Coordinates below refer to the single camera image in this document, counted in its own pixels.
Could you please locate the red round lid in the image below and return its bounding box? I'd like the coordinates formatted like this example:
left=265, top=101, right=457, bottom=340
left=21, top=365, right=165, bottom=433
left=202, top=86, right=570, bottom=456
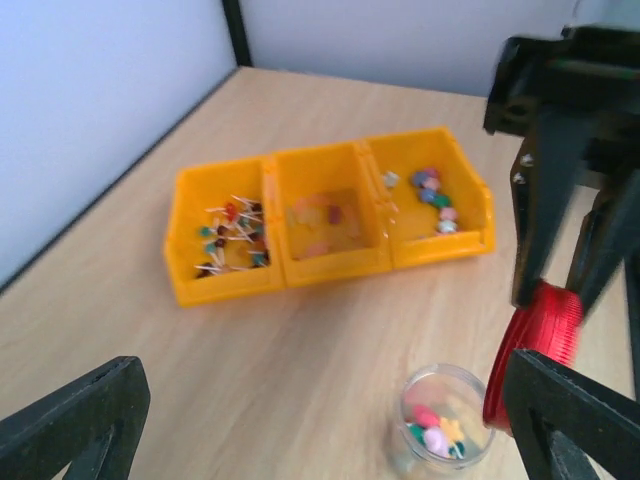
left=482, top=280, right=586, bottom=435

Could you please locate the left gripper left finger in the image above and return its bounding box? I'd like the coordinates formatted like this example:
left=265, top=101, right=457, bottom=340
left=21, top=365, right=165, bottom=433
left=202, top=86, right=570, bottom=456
left=1, top=356, right=151, bottom=479

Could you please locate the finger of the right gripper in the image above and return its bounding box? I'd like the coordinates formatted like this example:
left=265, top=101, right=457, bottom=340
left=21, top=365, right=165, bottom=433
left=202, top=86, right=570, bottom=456
left=566, top=167, right=639, bottom=316

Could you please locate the left black frame post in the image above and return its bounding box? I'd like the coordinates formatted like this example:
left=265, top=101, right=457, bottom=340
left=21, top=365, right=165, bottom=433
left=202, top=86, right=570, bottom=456
left=221, top=0, right=253, bottom=67

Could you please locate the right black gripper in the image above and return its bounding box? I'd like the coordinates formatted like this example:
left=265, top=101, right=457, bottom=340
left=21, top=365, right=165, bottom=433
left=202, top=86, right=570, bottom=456
left=483, top=25, right=639, bottom=308

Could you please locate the yellow popsicle candy bin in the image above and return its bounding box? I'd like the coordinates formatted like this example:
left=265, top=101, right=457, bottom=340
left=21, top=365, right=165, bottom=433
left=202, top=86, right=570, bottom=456
left=270, top=142, right=392, bottom=287

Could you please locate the clear plastic cup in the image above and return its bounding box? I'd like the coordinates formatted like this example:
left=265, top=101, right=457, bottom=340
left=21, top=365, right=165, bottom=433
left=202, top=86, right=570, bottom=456
left=386, top=363, right=496, bottom=479

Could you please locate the yellow lollipop bin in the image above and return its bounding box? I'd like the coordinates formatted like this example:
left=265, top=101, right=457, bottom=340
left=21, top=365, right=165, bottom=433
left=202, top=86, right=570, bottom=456
left=164, top=156, right=285, bottom=307

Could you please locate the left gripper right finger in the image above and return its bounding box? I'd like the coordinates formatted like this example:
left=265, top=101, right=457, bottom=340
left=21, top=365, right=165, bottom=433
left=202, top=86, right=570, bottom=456
left=503, top=350, right=639, bottom=479

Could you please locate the yellow star candy bin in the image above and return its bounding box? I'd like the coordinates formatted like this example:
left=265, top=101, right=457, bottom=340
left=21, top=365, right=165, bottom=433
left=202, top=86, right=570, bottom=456
left=359, top=127, right=496, bottom=268

